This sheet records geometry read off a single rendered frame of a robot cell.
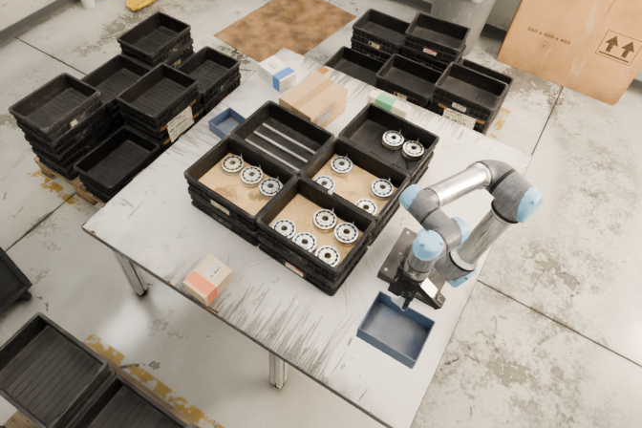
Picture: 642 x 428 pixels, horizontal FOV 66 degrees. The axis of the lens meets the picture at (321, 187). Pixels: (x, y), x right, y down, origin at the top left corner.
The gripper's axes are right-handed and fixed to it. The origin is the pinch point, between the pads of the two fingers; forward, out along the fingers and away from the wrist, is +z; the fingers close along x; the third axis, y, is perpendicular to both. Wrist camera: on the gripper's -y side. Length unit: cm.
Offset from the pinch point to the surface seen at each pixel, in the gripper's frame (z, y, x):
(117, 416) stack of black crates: 80, 80, 65
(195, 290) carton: 36, 74, 20
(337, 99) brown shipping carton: 19, 84, -101
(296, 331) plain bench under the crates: 43, 33, 8
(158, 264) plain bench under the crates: 43, 98, 17
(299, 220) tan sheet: 26, 58, -27
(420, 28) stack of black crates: 41, 93, -241
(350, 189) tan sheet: 24, 48, -54
